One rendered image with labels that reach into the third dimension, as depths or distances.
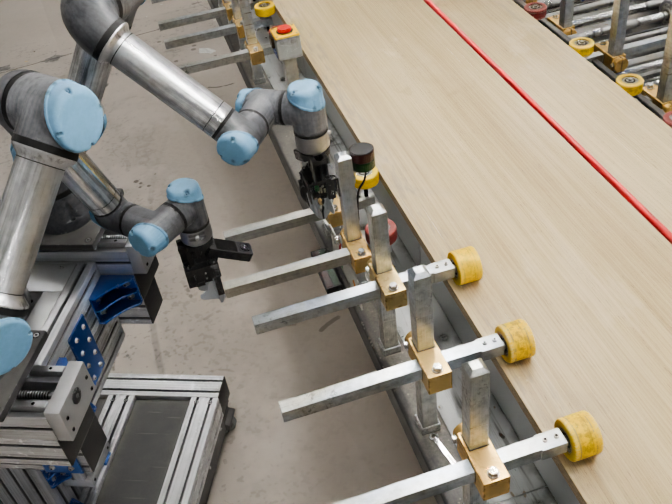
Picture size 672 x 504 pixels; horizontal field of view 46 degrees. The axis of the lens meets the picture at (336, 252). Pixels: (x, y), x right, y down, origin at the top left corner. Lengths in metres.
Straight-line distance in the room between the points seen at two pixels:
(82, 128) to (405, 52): 1.55
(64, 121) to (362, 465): 1.59
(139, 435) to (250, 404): 0.44
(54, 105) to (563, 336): 1.09
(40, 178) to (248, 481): 1.46
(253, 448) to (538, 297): 1.26
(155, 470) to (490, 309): 1.19
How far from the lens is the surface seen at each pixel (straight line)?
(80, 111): 1.45
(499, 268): 1.87
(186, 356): 3.05
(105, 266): 2.04
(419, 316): 1.53
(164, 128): 4.41
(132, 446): 2.57
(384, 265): 1.76
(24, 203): 1.47
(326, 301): 1.73
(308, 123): 1.69
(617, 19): 2.77
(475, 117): 2.40
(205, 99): 1.62
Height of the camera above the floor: 2.16
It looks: 40 degrees down
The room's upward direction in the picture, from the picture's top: 8 degrees counter-clockwise
